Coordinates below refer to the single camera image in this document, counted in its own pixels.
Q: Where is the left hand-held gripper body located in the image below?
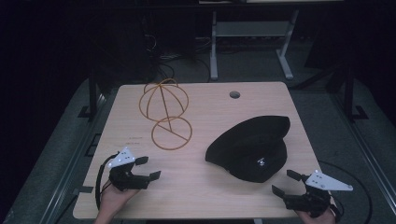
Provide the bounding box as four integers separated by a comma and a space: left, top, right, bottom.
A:
106, 147, 150, 191

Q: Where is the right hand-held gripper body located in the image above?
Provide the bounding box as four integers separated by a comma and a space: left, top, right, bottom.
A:
283, 169, 355, 218

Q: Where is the gold wire hat stand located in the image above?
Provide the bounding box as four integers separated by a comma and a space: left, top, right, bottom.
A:
138, 77, 193, 152

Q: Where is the black hat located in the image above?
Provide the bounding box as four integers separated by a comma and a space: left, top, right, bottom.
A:
205, 115, 291, 184

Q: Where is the person's right hand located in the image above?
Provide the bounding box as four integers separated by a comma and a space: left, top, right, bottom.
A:
295, 209, 337, 224

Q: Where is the person's left hand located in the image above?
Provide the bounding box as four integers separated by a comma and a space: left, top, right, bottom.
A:
98, 186, 140, 219

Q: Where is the grey metal stand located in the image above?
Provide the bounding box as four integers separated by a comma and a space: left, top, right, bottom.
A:
209, 8, 301, 81

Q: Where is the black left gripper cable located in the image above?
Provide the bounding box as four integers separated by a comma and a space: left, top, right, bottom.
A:
94, 151, 121, 211

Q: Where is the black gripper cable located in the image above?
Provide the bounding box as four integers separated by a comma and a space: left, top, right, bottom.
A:
317, 160, 374, 224
94, 151, 121, 211

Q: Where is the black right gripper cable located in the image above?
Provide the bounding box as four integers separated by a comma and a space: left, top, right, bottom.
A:
317, 160, 374, 224

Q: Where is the metal floor rail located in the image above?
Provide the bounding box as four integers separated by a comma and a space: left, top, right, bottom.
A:
329, 92, 396, 217
39, 92, 108, 224

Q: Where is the tangle of dark floor cables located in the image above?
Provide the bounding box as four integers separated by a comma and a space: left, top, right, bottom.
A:
142, 17, 213, 82

